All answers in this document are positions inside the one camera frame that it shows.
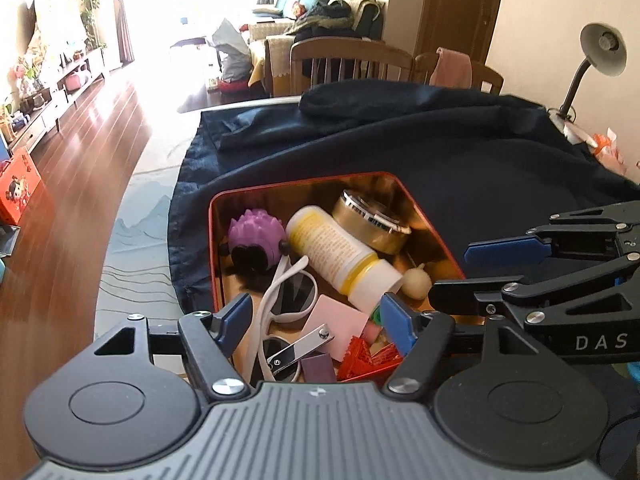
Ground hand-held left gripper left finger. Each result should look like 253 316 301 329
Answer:
91 291 253 403

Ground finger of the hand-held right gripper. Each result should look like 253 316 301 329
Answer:
430 252 640 333
464 201 640 267

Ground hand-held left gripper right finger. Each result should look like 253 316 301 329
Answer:
380 292 561 403

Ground small cream ball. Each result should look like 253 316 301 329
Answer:
400 262 432 301

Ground red ingot ornament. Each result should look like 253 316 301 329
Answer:
336 335 403 382

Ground pink square block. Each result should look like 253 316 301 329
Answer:
300 295 370 361

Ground white sunglasses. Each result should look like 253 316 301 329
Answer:
244 255 321 387

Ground silver nail clipper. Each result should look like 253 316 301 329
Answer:
266 324 337 367

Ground red metal tin box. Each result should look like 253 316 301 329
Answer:
208 171 483 386

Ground purple spiky toy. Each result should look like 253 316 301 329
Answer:
227 211 291 275

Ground purple block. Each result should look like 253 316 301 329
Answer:
300 352 335 383

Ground round jar with silver lid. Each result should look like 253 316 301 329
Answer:
332 189 412 256

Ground white and yellow bottle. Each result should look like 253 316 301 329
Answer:
285 206 405 311

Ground dark blue cloth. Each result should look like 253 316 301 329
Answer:
167 80 640 321

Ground orange and pink plastic bag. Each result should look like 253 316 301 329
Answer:
592 127 628 176

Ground wooden dining chair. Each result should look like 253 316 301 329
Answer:
289 37 415 97
412 51 505 95

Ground pink towel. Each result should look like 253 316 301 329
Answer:
430 47 473 88

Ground grey desk lamp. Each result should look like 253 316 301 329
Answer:
547 22 628 128

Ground brown wooden door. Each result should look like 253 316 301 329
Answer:
412 0 508 68

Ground orange gift box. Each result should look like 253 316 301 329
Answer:
0 147 43 226

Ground blue and white bag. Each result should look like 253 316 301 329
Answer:
210 19 251 83

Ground low wooden cabinet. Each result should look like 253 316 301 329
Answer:
0 47 108 156

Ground beige blanket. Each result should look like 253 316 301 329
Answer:
330 0 381 38

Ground coffee table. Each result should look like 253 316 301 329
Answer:
169 35 208 53

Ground pile of dark clothes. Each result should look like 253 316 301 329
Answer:
292 0 353 43

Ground potted flowers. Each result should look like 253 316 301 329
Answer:
10 55 48 106

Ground white standing air conditioner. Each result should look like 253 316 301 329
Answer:
87 0 126 68

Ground tall green plant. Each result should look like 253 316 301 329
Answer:
80 0 103 51

